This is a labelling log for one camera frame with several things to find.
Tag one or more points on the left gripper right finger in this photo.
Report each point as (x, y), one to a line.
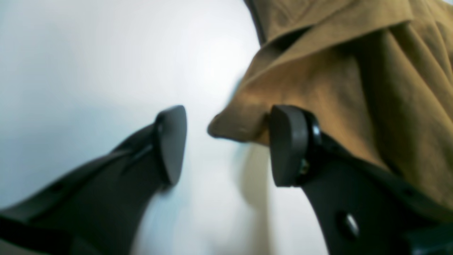
(361, 209)

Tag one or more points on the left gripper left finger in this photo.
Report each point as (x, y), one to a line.
(96, 208)

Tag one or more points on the brown t-shirt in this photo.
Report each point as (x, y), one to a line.
(376, 73)

